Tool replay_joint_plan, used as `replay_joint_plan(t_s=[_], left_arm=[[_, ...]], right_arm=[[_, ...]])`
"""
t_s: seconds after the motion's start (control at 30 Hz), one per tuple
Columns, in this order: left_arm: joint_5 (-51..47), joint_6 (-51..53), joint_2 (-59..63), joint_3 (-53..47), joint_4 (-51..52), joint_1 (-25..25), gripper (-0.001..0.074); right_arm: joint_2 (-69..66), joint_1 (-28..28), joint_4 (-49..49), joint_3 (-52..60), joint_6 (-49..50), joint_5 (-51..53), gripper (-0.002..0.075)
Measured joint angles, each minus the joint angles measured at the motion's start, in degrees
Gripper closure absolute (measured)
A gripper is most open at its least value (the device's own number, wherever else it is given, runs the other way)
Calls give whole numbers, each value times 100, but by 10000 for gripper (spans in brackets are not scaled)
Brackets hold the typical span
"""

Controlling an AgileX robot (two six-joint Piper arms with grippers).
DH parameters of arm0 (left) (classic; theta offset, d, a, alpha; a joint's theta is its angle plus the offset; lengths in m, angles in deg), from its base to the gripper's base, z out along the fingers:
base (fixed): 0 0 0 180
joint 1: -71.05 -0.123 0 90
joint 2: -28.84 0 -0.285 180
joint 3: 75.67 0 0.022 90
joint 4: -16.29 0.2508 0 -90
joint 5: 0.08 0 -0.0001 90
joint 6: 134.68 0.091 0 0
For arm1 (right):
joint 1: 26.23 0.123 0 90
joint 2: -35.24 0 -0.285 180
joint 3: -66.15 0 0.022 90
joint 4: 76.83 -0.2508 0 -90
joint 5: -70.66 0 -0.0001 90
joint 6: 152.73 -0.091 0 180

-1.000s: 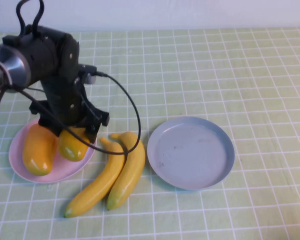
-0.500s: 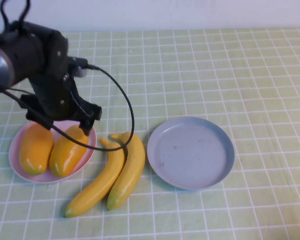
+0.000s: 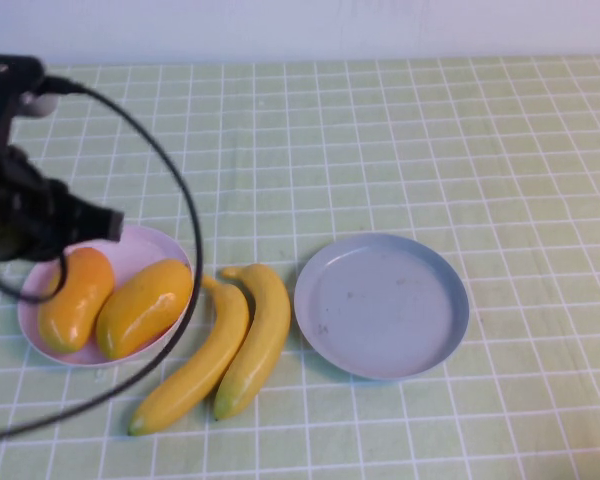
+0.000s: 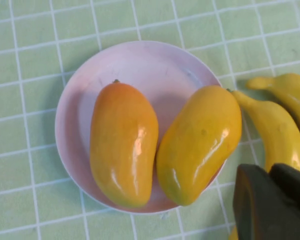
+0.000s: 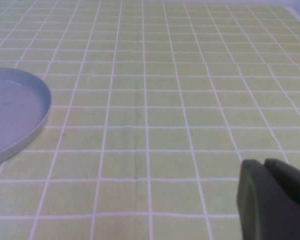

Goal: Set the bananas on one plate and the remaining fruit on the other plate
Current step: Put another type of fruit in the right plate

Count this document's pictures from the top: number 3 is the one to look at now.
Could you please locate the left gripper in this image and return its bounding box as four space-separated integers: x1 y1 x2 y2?
0 143 126 265

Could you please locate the orange-topped toy mango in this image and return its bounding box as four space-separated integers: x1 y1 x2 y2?
37 247 116 355

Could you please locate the yellow toy mango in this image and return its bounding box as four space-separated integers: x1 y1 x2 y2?
95 258 194 360

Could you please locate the longer yellow toy banana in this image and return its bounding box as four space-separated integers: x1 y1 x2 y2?
127 274 251 437

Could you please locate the shorter yellow toy banana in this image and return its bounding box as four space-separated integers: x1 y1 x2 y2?
213 262 292 420

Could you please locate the pale pink round plate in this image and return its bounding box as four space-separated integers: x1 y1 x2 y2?
17 224 195 369

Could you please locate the pale blue round plate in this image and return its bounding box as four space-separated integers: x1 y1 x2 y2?
293 232 470 382

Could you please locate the green checked tablecloth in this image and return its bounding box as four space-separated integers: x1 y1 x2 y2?
0 55 600 480

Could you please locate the black left camera cable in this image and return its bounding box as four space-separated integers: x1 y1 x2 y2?
0 74 205 444

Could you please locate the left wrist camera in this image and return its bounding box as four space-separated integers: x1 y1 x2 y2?
0 53 60 151

